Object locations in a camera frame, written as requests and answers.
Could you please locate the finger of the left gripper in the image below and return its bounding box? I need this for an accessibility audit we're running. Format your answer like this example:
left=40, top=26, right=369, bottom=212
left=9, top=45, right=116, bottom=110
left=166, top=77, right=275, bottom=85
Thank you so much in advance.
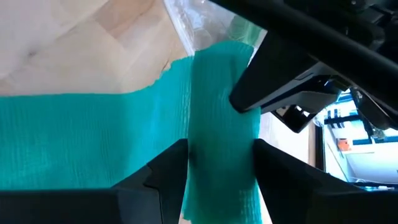
left=260, top=73, right=348, bottom=114
left=229, top=29, right=321, bottom=113

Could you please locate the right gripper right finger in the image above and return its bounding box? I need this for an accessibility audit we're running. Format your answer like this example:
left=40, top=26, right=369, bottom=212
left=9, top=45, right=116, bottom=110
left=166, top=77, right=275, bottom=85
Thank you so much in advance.
left=253, top=138, right=398, bottom=224

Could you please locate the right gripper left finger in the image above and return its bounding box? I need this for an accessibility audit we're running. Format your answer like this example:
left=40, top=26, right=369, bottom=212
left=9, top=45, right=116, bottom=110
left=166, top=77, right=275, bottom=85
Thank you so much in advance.
left=0, top=138, right=190, bottom=224

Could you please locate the teal green bandage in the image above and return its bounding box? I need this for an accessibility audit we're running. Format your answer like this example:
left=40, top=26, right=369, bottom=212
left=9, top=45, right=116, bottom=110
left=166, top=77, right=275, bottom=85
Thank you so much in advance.
left=0, top=40, right=264, bottom=224

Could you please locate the clear plastic bag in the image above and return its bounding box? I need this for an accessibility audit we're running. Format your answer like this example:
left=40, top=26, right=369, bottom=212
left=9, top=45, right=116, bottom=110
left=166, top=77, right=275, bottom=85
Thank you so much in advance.
left=163, top=0, right=268, bottom=60

